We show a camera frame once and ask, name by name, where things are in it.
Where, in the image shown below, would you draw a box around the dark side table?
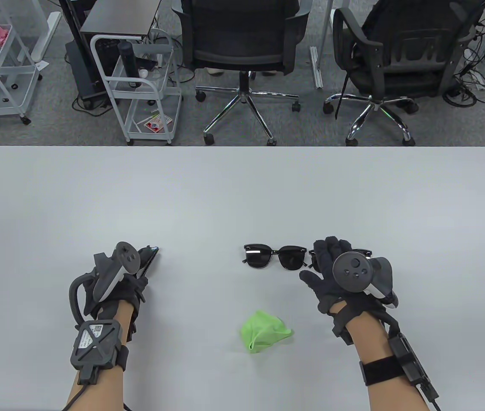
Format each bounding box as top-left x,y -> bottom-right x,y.
79,0 -> 164,41

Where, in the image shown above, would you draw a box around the person's left hand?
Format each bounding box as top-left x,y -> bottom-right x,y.
82,274 -> 149,332

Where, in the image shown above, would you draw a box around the black hanging strap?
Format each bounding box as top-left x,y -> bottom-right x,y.
335,71 -> 351,120

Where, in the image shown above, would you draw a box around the black square sunglasses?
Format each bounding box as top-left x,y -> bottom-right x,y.
309,248 -> 374,271
243,243 -> 309,271

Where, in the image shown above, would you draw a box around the white desk foot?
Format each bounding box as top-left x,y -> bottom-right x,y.
33,12 -> 62,63

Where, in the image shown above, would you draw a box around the black bottle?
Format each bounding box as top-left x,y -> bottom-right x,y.
117,41 -> 142,89

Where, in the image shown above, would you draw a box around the red and white packet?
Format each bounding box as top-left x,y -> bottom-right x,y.
143,115 -> 172,132

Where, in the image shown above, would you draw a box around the black glove sensor module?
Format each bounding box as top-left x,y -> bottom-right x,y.
332,315 -> 353,345

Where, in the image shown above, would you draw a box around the black rounded sunglasses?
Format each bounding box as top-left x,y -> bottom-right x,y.
138,246 -> 160,278

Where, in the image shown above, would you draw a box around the black ribbed office chair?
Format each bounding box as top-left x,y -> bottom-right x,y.
323,0 -> 485,147

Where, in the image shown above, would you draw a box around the person's right hand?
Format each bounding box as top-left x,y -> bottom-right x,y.
299,235 -> 399,332

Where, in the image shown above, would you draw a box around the green cleaning cloth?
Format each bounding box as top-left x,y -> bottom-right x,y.
240,310 -> 294,354

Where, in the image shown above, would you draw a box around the white metal desk leg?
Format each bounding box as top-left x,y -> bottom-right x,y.
309,0 -> 335,89

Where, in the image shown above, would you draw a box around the black computer tower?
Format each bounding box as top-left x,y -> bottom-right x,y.
65,39 -> 112,110

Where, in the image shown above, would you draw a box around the grey handheld controller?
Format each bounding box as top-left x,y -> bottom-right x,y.
69,241 -> 141,322
332,253 -> 398,309

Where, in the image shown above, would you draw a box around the black cable bundle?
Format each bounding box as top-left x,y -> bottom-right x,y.
442,0 -> 485,107

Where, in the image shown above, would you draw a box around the white power strip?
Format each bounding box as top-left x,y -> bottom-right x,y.
465,68 -> 485,90

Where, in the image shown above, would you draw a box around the black mesh office chair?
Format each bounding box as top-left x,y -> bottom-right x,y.
172,0 -> 314,147

